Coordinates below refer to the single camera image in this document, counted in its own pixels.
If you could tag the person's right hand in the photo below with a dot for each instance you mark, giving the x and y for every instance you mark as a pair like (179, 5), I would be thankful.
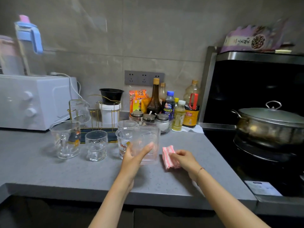
(187, 161)

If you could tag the person's left hand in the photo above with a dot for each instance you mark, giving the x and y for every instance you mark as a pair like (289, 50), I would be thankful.
(129, 166)

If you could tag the pink striped cloth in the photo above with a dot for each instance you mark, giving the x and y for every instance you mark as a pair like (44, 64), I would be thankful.
(167, 156)

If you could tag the cartoon cat print glass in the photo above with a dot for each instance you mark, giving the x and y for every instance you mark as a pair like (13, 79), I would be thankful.
(123, 142)

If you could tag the embossed ribbed clear glass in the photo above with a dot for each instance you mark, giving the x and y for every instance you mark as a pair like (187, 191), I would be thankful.
(147, 137)

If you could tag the short textured glass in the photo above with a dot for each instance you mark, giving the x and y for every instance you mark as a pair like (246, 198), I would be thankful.
(96, 147)

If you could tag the small ribbed clear glass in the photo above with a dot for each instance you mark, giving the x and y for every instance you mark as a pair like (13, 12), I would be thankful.
(127, 123)

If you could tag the penguin print glass mug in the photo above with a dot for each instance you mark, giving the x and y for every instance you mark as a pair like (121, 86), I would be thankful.
(64, 142)

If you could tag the tall ribbed clear glass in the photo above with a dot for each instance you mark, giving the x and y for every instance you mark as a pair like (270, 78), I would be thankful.
(80, 111)

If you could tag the person's right forearm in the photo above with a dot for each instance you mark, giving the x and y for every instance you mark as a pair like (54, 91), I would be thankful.
(225, 204)

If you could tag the person's left forearm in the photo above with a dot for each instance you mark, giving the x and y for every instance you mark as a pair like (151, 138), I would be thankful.
(111, 206)

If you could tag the white paper towel sheet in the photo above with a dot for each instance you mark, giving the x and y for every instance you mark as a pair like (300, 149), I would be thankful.
(194, 130)

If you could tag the clear round condiment tray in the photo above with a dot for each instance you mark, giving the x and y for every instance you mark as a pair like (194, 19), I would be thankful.
(164, 127)

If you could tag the yellow liquid bottle white cap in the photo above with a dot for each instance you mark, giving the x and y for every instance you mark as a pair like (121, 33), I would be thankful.
(178, 116)

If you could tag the glass spice jar steel lid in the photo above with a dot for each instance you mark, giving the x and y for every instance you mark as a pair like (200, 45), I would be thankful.
(162, 116)
(149, 117)
(137, 113)

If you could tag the white plastic bucket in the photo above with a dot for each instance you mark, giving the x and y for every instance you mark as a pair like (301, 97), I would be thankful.
(109, 113)

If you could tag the dark bottle blue cap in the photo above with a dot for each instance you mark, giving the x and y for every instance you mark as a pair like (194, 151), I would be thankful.
(168, 106)

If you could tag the small bottle yellow cap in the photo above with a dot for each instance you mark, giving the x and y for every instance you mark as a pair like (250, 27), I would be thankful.
(176, 100)

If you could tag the yellow seasoning pouch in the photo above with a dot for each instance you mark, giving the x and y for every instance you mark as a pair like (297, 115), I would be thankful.
(145, 105)

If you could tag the dark brown glass bottle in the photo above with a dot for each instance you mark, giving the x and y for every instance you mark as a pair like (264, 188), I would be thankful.
(154, 105)

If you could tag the orange seasoning packet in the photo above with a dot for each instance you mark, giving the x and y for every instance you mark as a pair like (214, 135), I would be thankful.
(137, 100)

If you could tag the black plastic bowl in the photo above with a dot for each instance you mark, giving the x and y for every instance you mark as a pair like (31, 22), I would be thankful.
(111, 95)

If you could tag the clear bottle brown cap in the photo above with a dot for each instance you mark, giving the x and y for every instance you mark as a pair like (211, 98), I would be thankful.
(163, 92)

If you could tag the white label sticker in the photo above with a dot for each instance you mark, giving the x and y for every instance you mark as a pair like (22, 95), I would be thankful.
(262, 188)

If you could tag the stainless steel pot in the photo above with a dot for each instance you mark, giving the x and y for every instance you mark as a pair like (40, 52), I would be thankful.
(266, 132)

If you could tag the steel pot lid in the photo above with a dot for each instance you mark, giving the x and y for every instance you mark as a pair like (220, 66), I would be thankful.
(273, 116)

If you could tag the white microwave oven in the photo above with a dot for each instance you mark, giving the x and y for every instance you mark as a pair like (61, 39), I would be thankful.
(35, 102)

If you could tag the purple food packet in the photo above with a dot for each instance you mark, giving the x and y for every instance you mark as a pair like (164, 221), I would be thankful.
(240, 41)

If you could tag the clear jug blue lid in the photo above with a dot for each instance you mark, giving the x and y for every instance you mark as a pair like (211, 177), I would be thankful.
(31, 59)

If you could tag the pale yellow flat pack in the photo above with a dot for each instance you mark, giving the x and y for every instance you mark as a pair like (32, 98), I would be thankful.
(283, 51)

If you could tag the clear container pink lid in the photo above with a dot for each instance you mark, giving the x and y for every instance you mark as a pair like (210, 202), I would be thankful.
(10, 60)

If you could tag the grey wall socket panel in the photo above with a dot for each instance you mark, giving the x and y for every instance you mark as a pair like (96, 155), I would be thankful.
(144, 78)

